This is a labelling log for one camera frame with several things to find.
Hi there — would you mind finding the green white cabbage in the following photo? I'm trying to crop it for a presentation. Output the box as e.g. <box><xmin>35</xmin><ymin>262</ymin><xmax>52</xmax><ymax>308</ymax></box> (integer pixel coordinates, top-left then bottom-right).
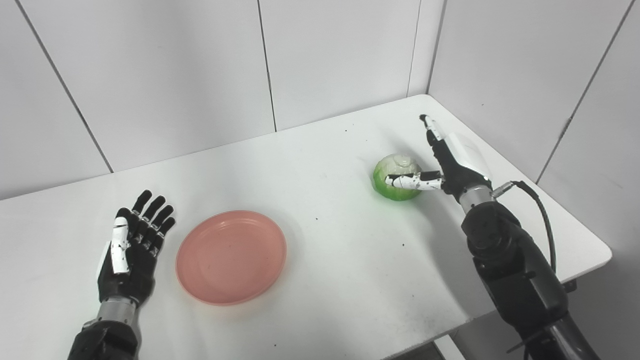
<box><xmin>372</xmin><ymin>153</ymin><xmax>425</xmax><ymax>202</ymax></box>

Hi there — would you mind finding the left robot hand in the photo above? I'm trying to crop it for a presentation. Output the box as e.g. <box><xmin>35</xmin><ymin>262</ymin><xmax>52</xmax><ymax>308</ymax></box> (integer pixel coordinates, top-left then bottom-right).
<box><xmin>96</xmin><ymin>189</ymin><xmax>177</xmax><ymax>307</ymax></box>

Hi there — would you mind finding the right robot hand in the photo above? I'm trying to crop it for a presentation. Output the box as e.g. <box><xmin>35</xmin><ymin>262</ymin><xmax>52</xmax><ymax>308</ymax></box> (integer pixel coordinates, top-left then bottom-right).
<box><xmin>384</xmin><ymin>114</ymin><xmax>494</xmax><ymax>203</ymax></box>

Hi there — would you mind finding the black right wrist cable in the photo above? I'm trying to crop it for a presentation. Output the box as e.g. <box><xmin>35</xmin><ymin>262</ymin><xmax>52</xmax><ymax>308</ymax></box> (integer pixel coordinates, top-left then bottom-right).
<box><xmin>491</xmin><ymin>180</ymin><xmax>558</xmax><ymax>275</ymax></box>

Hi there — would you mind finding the pink plate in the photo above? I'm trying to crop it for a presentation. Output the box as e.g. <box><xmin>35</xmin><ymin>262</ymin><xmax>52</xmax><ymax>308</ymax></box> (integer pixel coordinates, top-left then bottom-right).
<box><xmin>175</xmin><ymin>210</ymin><xmax>288</xmax><ymax>306</ymax></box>

